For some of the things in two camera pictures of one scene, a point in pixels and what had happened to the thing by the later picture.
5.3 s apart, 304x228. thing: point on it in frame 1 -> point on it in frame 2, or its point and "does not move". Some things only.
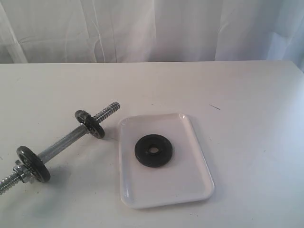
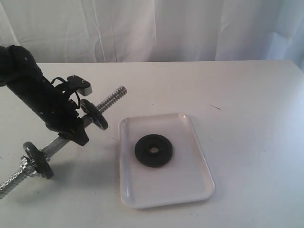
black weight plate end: [93, 126] -> [94, 113]
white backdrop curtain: [70, 31] does not move
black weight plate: [39, 172] -> [38, 160]
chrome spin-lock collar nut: [18, 170] -> [29, 166]
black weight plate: [153, 160] does not move
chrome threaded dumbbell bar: [44, 157] -> [27, 169]
